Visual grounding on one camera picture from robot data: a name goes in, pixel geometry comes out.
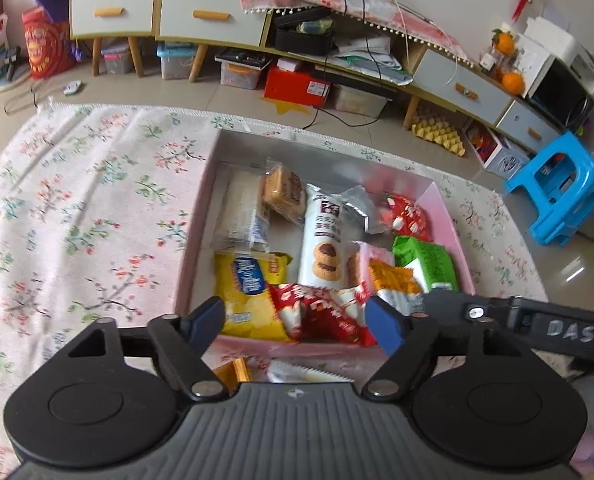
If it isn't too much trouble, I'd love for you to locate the lower orange fruit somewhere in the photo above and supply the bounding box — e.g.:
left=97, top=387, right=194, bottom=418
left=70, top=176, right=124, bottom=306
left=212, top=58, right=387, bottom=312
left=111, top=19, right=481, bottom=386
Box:
left=501, top=72, right=525, bottom=96

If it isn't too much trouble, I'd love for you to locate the upper orange fruit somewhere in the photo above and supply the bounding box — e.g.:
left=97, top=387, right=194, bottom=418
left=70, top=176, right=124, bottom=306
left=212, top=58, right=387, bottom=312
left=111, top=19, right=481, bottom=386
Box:
left=491, top=28, right=515, bottom=56

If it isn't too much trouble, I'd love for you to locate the orange white snack packet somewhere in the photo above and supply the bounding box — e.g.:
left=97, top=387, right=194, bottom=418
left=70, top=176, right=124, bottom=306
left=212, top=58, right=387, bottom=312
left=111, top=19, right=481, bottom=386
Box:
left=369, top=259, right=423, bottom=315

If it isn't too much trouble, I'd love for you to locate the pink floral cabinet cloth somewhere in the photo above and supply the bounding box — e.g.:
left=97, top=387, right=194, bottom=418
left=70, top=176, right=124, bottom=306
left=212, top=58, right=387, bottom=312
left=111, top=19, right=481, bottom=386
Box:
left=241, top=0, right=475, bottom=67

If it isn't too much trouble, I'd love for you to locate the clear wafer snack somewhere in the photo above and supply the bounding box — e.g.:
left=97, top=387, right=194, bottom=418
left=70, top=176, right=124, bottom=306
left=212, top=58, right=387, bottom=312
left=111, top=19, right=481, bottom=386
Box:
left=212, top=167, right=270, bottom=252

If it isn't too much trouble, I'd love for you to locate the brown cracker packet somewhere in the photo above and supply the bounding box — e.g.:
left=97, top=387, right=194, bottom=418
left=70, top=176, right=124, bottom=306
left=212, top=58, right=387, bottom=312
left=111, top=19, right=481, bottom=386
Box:
left=262, top=158, right=307, bottom=226

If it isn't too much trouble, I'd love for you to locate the white microwave oven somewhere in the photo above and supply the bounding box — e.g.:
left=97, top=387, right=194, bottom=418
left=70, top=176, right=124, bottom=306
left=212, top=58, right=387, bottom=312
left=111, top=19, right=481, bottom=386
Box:
left=513, top=16, right=594, bottom=131

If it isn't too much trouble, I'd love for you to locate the white chocolate cookie packet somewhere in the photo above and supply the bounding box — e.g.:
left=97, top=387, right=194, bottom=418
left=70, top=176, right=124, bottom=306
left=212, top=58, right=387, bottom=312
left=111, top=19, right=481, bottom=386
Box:
left=297, top=184, right=360, bottom=289

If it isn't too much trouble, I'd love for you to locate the floral white tablecloth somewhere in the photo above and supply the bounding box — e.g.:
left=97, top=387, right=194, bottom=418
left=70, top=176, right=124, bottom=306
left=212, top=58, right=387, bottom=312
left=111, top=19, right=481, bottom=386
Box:
left=0, top=104, right=546, bottom=478

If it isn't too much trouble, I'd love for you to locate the white power adapter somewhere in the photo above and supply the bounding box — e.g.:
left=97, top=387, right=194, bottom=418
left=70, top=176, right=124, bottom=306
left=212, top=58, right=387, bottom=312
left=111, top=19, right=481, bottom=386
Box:
left=62, top=80, right=83, bottom=96

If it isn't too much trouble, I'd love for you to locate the pink cardboard box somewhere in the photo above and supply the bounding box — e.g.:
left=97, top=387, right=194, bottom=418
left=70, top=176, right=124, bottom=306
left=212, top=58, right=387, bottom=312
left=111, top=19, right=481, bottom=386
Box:
left=172, top=128, right=478, bottom=361

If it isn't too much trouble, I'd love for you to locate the blue lid storage bin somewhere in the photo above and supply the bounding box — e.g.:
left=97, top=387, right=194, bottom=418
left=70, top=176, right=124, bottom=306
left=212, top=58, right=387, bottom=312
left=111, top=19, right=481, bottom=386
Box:
left=157, top=41, right=197, bottom=80

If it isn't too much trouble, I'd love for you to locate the yellow biscuit packet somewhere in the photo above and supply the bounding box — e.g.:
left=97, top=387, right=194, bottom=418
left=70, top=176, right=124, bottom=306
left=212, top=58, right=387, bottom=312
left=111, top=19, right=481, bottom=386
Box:
left=213, top=252, right=291, bottom=342

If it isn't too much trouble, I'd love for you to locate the yellow egg tray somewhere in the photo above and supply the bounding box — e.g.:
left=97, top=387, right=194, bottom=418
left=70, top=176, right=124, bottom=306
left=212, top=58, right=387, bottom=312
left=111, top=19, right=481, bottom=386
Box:
left=411, top=107, right=465, bottom=157

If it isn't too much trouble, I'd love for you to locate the gold snack bar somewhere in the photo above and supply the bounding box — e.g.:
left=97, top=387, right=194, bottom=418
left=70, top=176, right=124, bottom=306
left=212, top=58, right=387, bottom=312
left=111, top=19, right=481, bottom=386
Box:
left=213, top=358, right=253, bottom=394

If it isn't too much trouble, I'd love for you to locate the green snack packet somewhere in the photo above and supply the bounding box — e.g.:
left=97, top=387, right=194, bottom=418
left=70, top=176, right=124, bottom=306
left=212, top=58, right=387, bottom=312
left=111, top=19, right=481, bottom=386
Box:
left=393, top=236, right=460, bottom=292

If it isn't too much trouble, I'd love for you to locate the orange fruit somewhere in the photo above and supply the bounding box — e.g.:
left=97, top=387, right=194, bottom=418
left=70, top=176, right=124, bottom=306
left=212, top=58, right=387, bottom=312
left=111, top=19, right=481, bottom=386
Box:
left=491, top=28, right=515, bottom=56
left=501, top=72, right=525, bottom=96

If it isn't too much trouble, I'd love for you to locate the red cardboard box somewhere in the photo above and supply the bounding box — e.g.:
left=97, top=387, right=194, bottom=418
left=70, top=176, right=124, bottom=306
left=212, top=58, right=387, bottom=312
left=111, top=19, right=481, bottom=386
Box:
left=263, top=65, right=331, bottom=107

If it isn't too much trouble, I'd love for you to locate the wooden tv cabinet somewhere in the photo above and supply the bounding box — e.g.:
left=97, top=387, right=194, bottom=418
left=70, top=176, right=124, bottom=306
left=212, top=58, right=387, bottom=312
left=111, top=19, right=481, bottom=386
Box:
left=69, top=0, right=559, bottom=153

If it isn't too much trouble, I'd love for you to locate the black storage basket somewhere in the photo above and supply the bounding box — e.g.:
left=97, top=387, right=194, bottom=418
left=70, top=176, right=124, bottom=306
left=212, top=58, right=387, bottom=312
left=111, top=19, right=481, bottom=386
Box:
left=273, top=6, right=335, bottom=56

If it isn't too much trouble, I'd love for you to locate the red candy packet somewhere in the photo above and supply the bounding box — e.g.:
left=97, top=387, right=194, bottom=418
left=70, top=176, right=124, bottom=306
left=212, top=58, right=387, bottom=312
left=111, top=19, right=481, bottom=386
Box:
left=269, top=284, right=376, bottom=347

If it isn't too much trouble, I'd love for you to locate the red strawberry snack packet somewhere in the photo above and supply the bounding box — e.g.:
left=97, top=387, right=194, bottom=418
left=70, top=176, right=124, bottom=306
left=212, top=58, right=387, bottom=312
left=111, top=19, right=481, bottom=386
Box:
left=378, top=194, right=431, bottom=242

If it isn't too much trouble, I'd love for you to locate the clear bin with keyboard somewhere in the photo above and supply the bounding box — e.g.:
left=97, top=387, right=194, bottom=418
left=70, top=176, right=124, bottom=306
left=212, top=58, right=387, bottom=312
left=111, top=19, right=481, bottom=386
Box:
left=215, top=48, right=272, bottom=90

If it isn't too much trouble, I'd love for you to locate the red festive bag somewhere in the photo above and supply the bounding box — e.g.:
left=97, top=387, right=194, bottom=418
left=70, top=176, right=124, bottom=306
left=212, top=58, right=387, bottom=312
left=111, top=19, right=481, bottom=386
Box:
left=22, top=6, right=76, bottom=80

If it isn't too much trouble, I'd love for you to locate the blue plastic stool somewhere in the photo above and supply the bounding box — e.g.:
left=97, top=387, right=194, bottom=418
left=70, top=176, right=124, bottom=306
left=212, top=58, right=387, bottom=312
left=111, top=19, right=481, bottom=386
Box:
left=506, top=131, right=594, bottom=246

